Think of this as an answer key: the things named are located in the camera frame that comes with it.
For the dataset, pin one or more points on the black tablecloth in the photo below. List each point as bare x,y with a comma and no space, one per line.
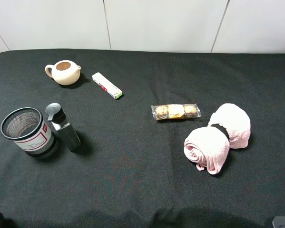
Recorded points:
131,171

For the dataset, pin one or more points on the grey device bottom right corner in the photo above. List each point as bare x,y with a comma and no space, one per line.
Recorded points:
279,222

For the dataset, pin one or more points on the black mesh pen holder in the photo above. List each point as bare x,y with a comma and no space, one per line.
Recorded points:
27,129

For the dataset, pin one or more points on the grey bottle with black cap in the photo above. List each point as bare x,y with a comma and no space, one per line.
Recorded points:
62,126

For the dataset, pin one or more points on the pink towel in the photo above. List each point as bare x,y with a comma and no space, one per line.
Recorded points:
229,127

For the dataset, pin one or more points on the white toothpaste box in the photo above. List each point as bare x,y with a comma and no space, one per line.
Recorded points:
107,86

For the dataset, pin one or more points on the cream ceramic teapot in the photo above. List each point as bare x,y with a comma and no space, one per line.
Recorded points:
64,72

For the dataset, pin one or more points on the packaged cookies in clear wrapper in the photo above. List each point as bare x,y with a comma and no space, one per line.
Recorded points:
175,111

